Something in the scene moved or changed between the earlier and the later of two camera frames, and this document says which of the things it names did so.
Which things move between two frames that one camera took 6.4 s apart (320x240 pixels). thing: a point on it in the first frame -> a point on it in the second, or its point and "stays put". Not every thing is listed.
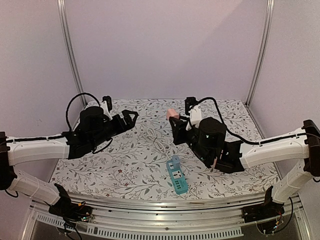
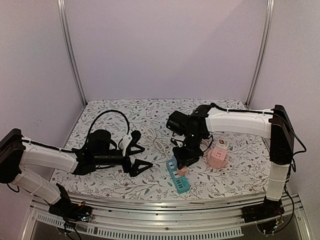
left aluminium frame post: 62,11 stays put
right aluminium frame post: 263,50 stays put
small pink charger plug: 172,112 -> 182,171
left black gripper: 122,127 -> 133,170
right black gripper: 181,131 -> 186,157
